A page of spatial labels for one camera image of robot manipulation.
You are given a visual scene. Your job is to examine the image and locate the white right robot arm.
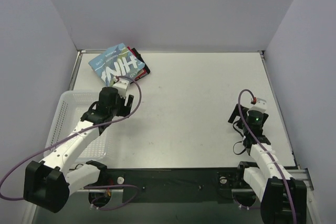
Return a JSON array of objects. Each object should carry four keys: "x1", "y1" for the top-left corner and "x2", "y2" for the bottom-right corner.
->
[{"x1": 228, "y1": 101, "x2": 307, "y2": 223}]

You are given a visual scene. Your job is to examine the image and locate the aluminium front rail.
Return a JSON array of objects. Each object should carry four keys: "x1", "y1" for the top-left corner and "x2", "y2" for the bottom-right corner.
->
[{"x1": 232, "y1": 169, "x2": 314, "y2": 193}]

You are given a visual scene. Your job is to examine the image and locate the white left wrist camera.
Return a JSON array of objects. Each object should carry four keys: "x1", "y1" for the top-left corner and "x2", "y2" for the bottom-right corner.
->
[{"x1": 112, "y1": 77, "x2": 131, "y2": 99}]

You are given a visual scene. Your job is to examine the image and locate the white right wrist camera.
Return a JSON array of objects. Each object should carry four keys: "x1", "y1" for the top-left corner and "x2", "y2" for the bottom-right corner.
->
[{"x1": 249, "y1": 97, "x2": 267, "y2": 113}]

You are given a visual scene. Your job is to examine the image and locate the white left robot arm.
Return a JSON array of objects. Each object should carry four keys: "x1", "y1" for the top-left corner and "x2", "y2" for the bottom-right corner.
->
[{"x1": 23, "y1": 82, "x2": 134, "y2": 213}]

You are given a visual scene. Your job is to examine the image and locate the white perforated plastic basket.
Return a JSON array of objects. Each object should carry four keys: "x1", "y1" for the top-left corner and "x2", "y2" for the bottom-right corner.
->
[{"x1": 44, "y1": 90, "x2": 116, "y2": 161}]

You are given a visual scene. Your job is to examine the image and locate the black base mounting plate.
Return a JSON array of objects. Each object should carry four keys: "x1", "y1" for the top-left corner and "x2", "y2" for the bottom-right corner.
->
[{"x1": 76, "y1": 167, "x2": 266, "y2": 205}]

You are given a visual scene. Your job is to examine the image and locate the red folded t shirt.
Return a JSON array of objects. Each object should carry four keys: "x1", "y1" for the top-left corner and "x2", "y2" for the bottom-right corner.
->
[{"x1": 127, "y1": 47, "x2": 148, "y2": 82}]

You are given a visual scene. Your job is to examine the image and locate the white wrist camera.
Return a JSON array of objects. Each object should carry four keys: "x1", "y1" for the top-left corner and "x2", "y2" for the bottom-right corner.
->
[
  {"x1": 249, "y1": 97, "x2": 267, "y2": 113},
  {"x1": 112, "y1": 77, "x2": 131, "y2": 99}
]

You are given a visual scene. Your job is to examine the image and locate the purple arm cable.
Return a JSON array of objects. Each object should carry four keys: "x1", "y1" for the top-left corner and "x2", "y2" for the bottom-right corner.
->
[
  {"x1": 236, "y1": 89, "x2": 300, "y2": 224},
  {"x1": 0, "y1": 76, "x2": 144, "y2": 211}
]

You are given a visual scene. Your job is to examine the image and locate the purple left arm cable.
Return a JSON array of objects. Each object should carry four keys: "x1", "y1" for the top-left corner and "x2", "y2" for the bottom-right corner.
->
[{"x1": 0, "y1": 76, "x2": 144, "y2": 211}]

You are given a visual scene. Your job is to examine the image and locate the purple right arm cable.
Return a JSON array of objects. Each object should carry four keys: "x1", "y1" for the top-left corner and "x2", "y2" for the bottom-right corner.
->
[{"x1": 236, "y1": 89, "x2": 300, "y2": 224}]

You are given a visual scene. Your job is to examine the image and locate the light blue t shirt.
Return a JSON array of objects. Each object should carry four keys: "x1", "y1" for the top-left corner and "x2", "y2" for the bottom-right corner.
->
[{"x1": 89, "y1": 43, "x2": 145, "y2": 86}]

